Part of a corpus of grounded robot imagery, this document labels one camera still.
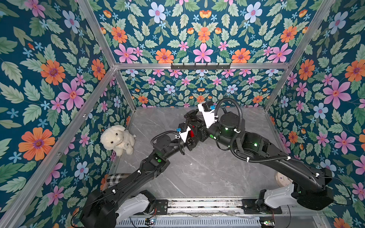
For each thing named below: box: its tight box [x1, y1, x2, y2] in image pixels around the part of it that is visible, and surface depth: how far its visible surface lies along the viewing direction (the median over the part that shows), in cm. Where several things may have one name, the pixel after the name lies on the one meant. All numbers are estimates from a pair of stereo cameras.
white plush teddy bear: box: [100, 124, 135, 157], surface depth 85 cm
